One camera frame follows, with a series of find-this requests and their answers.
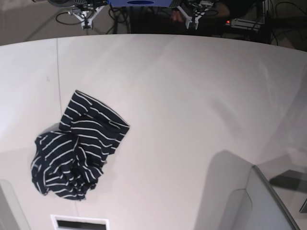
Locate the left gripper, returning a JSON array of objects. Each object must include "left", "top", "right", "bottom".
[{"left": 176, "top": 0, "right": 213, "bottom": 30}]

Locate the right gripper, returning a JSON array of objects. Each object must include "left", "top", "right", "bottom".
[{"left": 68, "top": 6, "right": 105, "bottom": 30}]

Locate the navy white striped t-shirt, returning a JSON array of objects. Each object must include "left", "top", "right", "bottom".
[{"left": 31, "top": 91, "right": 130, "bottom": 201}]

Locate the red lit power strip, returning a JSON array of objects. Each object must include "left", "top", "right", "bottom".
[{"left": 225, "top": 18, "right": 263, "bottom": 30}]

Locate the grey partition panel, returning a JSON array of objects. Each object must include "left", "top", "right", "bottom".
[{"left": 193, "top": 150, "right": 300, "bottom": 230}]

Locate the white slotted box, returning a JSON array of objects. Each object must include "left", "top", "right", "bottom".
[{"left": 50, "top": 215, "right": 110, "bottom": 230}]

